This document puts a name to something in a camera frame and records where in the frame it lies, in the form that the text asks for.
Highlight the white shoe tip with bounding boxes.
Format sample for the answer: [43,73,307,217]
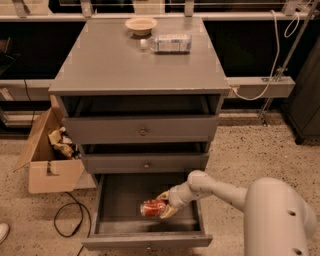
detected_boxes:
[0,223,10,244]

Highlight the white wall rail ledge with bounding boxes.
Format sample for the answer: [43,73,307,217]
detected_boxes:
[0,76,295,101]

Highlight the grey drawer cabinet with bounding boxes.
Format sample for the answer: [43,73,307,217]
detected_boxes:
[48,17,231,183]

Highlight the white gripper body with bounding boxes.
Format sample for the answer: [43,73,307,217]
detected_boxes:
[168,182,195,209]

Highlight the beige bowl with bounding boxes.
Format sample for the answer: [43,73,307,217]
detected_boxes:
[125,17,158,36]

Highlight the metal diagonal pole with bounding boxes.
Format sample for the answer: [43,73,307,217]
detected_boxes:
[255,0,319,127]

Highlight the white hanging cable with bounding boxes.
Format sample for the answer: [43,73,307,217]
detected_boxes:
[229,9,300,102]

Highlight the middle grey drawer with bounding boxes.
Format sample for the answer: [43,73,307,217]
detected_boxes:
[82,153,209,174]

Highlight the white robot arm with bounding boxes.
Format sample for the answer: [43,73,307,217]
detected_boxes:
[159,170,317,256]

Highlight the red coke can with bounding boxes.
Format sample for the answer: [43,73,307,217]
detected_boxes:
[140,199,167,217]

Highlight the open bottom grey drawer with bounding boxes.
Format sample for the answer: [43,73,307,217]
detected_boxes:
[83,172,212,250]

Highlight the clear plastic water bottle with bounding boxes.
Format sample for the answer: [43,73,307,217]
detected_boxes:
[140,34,192,53]

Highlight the crumpled wrappers in box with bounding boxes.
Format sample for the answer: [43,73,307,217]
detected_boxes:
[48,127,79,160]

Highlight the open cardboard box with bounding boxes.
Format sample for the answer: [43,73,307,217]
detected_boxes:
[15,96,84,194]

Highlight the dark grey side cabinet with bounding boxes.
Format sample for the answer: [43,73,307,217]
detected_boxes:
[283,37,320,144]

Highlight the top grey drawer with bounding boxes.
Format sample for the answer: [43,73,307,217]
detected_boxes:
[63,116,217,145]

